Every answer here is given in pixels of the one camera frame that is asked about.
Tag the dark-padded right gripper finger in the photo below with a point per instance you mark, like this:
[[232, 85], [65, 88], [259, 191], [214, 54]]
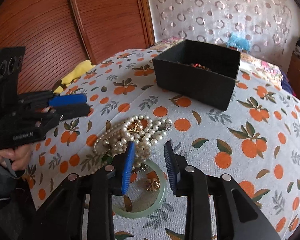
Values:
[[175, 166]]

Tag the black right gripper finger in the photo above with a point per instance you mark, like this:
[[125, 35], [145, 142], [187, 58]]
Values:
[[68, 112]]

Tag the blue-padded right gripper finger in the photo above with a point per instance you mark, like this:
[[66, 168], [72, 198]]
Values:
[[123, 164], [71, 99]]

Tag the black square jewelry box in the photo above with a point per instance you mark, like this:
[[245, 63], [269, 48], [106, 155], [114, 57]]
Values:
[[202, 71]]

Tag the person's left hand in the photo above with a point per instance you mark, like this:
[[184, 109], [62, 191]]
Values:
[[20, 157]]

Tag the pale green jade bangle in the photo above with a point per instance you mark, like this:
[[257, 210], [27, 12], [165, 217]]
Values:
[[158, 201]]

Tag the gold flower brooch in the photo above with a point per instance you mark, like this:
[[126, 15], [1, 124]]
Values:
[[152, 184]]

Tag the yellow plush toy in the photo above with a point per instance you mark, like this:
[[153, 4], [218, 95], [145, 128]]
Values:
[[77, 72]]

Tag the red-brown wooden wardrobe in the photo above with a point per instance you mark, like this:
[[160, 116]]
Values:
[[59, 34]]

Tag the orange-print white bedsheet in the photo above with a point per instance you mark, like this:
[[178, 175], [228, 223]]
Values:
[[256, 140]]

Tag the blue fluffy item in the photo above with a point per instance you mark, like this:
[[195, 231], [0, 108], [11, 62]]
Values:
[[238, 42]]

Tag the circle-pattern sheer curtain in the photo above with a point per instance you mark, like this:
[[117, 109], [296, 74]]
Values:
[[265, 24]]

